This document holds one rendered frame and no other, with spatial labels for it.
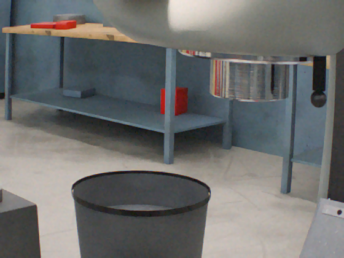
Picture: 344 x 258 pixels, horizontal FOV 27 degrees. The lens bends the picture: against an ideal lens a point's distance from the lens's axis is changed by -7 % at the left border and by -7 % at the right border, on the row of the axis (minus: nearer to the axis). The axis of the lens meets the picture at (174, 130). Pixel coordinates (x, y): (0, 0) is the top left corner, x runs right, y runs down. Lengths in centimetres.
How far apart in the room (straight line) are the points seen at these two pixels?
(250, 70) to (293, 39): 6
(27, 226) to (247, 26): 43
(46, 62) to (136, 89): 135
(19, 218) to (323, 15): 44
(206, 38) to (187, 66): 577
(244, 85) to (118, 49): 629
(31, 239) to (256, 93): 38
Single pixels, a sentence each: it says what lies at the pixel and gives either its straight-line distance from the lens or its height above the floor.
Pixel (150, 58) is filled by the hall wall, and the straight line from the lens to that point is 642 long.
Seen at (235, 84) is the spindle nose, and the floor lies 129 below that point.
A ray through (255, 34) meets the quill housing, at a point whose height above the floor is 132.
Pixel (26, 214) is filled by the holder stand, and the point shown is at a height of 112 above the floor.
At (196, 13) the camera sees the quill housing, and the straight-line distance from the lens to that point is 35.
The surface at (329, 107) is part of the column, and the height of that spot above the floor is 121.
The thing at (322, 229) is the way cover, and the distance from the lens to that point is 85.
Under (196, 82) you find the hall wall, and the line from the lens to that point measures 608.
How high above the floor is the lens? 135
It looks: 12 degrees down
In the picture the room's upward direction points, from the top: 1 degrees clockwise
